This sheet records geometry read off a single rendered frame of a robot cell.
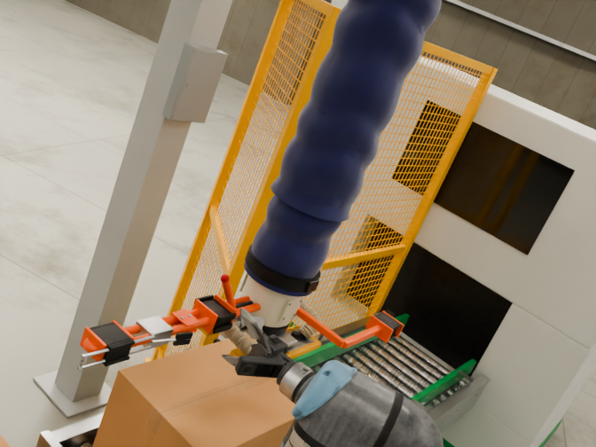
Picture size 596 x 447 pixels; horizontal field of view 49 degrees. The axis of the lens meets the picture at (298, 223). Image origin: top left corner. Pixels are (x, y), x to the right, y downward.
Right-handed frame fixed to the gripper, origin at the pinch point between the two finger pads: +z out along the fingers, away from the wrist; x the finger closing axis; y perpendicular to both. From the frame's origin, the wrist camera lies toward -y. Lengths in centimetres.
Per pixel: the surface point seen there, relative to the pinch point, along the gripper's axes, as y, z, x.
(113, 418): -4, 24, -47
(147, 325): -21.6, 8.5, 1.5
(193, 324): -9.0, 5.1, 1.3
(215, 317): -2.1, 4.2, 2.5
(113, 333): -32.4, 8.2, 2.3
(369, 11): 16, 7, 86
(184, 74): 56, 97, 40
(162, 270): 192, 190, -126
